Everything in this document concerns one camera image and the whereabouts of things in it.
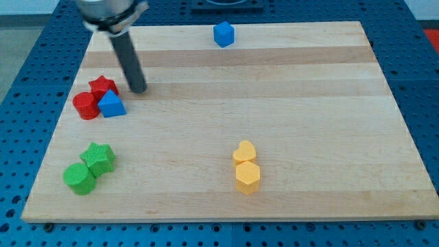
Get blue cube block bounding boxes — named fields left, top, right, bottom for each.
left=213, top=21, right=235, bottom=47

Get green star block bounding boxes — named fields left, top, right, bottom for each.
left=80, top=142, right=115, bottom=178

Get red star block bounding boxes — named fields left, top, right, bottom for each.
left=88, top=75, right=119, bottom=101

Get yellow heart block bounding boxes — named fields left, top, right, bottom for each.
left=232, top=140, right=257, bottom=167

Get yellow hexagon block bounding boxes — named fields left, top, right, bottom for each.
left=235, top=161, right=261, bottom=195

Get blue triangular prism block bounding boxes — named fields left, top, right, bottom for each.
left=97, top=89, right=126, bottom=117

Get light wooden board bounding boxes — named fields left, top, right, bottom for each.
left=22, top=21, right=438, bottom=223

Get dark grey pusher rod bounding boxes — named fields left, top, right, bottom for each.
left=110, top=31, right=147, bottom=94

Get red cylinder block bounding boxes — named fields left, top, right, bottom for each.
left=72, top=92, right=100, bottom=120

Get green cylinder block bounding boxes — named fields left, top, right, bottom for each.
left=62, top=163, right=96, bottom=196

